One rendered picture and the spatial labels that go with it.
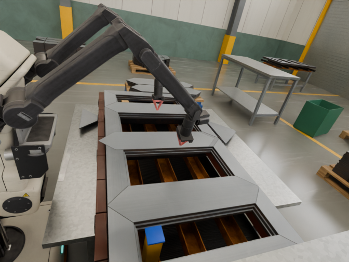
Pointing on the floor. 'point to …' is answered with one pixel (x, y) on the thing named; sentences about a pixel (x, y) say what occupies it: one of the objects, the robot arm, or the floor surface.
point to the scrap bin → (317, 117)
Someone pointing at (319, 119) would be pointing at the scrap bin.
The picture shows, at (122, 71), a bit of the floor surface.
